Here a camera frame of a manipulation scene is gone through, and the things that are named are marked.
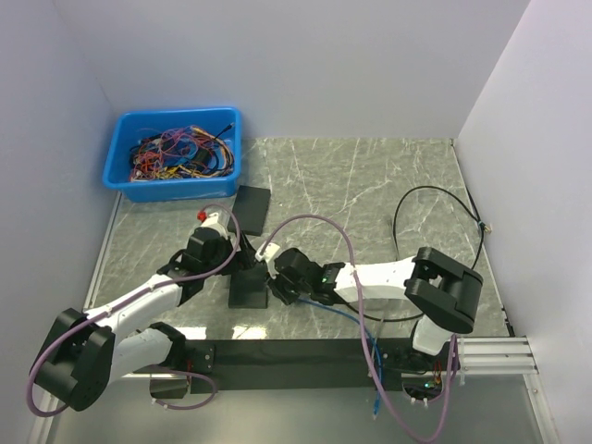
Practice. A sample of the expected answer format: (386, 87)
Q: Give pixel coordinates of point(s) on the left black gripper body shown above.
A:
(240, 260)

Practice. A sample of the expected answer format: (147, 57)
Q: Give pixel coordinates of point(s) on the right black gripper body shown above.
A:
(288, 291)

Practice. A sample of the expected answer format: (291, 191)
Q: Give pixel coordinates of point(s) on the black network switch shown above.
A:
(248, 290)
(250, 208)

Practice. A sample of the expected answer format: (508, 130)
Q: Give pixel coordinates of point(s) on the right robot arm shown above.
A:
(445, 291)

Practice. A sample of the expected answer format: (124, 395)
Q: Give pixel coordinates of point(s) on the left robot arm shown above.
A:
(86, 351)

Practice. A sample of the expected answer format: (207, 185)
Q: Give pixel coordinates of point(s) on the blue plastic bin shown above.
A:
(175, 154)

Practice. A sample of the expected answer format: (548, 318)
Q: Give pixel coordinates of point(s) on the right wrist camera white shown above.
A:
(268, 254)

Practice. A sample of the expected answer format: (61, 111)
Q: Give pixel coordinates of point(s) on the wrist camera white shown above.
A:
(268, 254)
(217, 220)

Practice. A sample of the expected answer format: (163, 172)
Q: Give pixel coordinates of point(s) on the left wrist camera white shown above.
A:
(217, 220)

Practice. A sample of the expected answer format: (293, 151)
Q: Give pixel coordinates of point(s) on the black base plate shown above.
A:
(250, 364)

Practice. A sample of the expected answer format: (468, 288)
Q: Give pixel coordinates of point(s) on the aluminium rail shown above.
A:
(496, 357)

